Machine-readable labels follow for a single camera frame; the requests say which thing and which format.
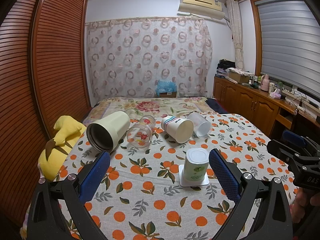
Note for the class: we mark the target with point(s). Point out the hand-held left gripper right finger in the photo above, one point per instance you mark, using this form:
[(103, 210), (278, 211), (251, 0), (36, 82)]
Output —
[(223, 177)]

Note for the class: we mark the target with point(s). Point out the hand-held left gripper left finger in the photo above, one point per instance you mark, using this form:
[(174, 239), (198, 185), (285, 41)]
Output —
[(95, 177)]

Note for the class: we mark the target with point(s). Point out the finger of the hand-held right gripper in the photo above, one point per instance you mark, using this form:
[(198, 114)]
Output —
[(295, 138), (281, 148)]

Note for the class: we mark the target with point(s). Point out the green label plastic cup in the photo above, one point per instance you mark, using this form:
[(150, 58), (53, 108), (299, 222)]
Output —
[(196, 166)]

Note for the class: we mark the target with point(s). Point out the cream tumbler cup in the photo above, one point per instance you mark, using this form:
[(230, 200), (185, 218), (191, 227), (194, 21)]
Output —
[(113, 127)]

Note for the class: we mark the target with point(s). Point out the translucent plastic cup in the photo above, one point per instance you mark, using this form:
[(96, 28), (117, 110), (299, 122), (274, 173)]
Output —
[(200, 125)]

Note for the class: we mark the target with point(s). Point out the clear flower print glass cup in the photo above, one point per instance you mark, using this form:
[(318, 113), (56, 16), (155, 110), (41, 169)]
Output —
[(142, 132)]

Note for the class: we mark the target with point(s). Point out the white striped paper cup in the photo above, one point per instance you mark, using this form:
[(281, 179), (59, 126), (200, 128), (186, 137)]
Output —
[(175, 127)]

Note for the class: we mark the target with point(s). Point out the person's right hand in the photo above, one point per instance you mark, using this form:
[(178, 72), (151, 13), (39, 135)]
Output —
[(310, 202)]

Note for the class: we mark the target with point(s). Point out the pink tissue pack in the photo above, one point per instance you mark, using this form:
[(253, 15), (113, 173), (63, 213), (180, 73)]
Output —
[(277, 94)]

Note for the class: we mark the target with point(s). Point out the yellow plush toy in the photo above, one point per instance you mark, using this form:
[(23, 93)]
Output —
[(62, 135)]

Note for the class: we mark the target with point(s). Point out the orange fruit print blanket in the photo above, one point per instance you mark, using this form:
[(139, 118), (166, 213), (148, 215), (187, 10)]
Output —
[(155, 187)]

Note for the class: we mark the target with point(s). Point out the wooden cabinet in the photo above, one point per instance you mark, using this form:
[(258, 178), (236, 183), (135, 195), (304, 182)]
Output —
[(245, 100)]

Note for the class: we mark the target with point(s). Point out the pink thermos jug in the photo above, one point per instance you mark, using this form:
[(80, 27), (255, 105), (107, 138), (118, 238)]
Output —
[(265, 83)]

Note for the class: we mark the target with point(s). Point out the dark blue blanket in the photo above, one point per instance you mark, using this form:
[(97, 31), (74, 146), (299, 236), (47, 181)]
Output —
[(216, 106)]

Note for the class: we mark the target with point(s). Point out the open cardboard box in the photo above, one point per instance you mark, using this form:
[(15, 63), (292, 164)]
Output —
[(238, 76)]

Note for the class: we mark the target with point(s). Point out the floral bed sheet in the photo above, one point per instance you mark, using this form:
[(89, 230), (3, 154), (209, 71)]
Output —
[(150, 106)]

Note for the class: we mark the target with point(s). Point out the grey window blind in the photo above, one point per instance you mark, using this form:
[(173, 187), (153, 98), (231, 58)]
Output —
[(287, 42)]

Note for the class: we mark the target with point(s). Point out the small cardboard box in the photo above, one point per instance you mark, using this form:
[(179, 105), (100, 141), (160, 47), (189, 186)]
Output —
[(168, 94)]

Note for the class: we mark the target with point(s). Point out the pile of dark clothes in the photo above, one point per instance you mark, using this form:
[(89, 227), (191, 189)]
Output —
[(225, 65)]

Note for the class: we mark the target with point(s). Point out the blue plastic bag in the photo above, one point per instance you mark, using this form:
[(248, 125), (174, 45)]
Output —
[(165, 86)]

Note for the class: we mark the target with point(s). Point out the brown slatted wardrobe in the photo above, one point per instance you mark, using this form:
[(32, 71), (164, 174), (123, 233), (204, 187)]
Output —
[(37, 80)]

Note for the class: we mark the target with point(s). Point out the beige window curtain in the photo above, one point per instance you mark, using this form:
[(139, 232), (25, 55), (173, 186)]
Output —
[(236, 35)]

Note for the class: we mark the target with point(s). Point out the circle pattern sheer curtain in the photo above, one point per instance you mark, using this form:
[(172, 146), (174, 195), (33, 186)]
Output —
[(150, 55)]

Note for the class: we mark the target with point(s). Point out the cream air conditioner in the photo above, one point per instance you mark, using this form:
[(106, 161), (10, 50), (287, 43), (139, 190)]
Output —
[(200, 3)]

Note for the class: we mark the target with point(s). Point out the white wall socket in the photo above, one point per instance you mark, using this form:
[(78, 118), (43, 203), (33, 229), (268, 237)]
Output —
[(189, 63)]

